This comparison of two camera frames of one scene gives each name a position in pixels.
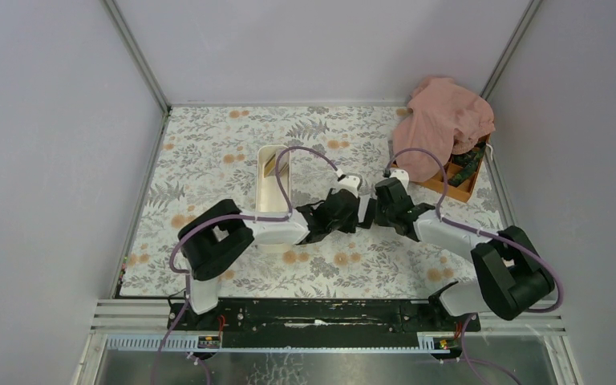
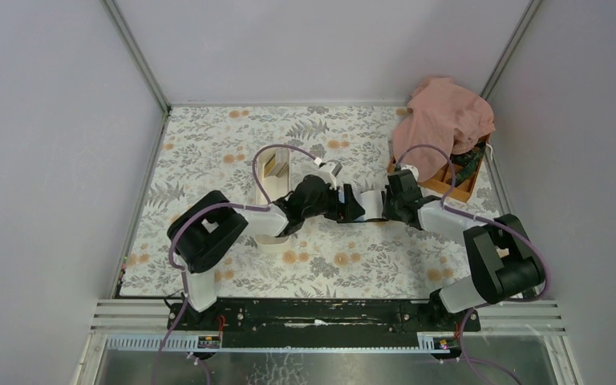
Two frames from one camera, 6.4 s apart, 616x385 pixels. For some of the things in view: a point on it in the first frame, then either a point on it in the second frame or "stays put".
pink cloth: (444, 119) stays put
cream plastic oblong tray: (270, 196) stays put
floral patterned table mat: (212, 154) stays put
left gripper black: (343, 211) to (342, 202)
